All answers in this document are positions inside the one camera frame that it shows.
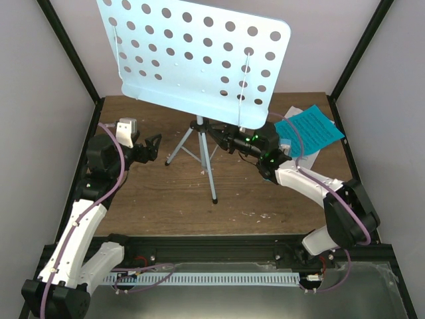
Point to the blue metronome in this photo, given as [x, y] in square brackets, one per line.
[285, 144]

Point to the blue sheet music page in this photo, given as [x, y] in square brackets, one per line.
[314, 128]

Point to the left black frame post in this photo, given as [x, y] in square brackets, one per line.
[65, 41]

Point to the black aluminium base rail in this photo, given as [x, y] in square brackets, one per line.
[284, 251]

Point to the right black frame post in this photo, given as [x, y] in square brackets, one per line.
[372, 27]

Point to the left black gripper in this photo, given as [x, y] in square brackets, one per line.
[152, 153]

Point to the light blue music stand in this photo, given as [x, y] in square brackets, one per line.
[214, 63]

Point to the white sheet music page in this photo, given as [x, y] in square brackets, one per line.
[306, 161]

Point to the light blue slotted cable duct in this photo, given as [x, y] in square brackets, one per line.
[214, 279]

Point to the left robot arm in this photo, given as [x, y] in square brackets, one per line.
[65, 285]

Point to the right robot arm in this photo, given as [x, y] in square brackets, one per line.
[350, 218]

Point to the black frame post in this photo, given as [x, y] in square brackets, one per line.
[372, 27]
[65, 41]

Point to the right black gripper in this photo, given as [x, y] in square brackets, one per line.
[228, 135]

